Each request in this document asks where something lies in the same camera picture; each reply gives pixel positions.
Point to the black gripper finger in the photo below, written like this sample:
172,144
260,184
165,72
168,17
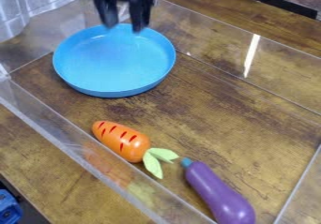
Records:
107,11
139,14

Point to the orange toy carrot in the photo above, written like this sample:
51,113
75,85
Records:
133,146

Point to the white tiled curtain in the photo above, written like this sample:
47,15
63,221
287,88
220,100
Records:
18,11

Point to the blue round plate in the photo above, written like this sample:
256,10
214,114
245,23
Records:
111,62

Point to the purple toy eggplant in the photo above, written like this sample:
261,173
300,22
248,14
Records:
229,207

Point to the blue object at corner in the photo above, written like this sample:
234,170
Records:
11,211

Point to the clear acrylic enclosure wall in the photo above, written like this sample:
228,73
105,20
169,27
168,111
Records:
238,106

